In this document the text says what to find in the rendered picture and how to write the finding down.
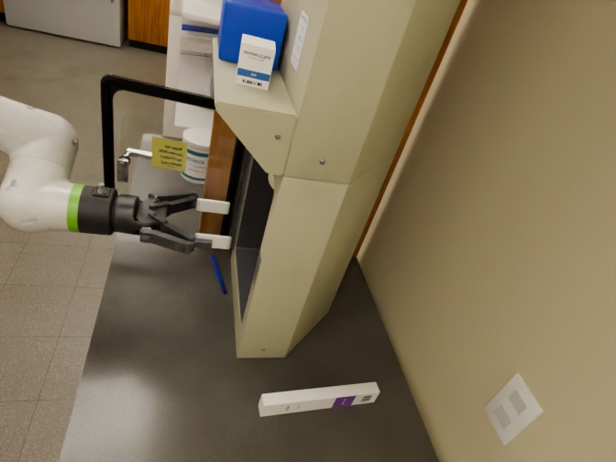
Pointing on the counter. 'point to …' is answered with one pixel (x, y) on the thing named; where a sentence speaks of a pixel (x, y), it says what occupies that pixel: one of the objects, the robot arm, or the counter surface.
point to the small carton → (255, 61)
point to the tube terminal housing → (335, 154)
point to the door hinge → (241, 197)
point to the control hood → (256, 114)
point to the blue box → (264, 18)
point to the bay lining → (255, 209)
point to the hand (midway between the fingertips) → (221, 224)
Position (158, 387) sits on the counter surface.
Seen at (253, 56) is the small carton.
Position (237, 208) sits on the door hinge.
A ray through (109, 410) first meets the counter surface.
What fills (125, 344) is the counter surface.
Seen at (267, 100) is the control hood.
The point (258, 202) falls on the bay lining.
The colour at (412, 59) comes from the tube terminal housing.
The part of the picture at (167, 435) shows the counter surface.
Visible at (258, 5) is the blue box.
